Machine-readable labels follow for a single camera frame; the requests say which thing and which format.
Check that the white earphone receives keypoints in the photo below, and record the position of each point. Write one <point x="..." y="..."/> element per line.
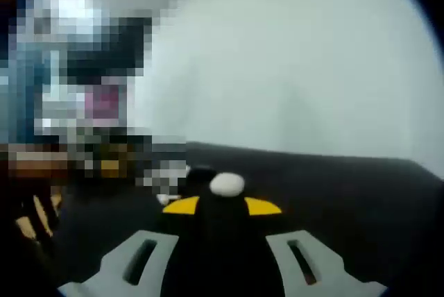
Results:
<point x="166" y="198"/>

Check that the tan striped dark object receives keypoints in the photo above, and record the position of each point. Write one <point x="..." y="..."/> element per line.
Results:
<point x="40" y="213"/>

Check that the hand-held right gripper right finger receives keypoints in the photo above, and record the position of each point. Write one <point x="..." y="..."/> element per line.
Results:
<point x="301" y="262"/>

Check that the white charging case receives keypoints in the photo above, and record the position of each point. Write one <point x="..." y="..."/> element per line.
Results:
<point x="187" y="168"/>
<point x="227" y="183"/>

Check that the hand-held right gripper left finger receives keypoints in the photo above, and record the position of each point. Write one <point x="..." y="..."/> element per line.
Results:
<point x="145" y="262"/>

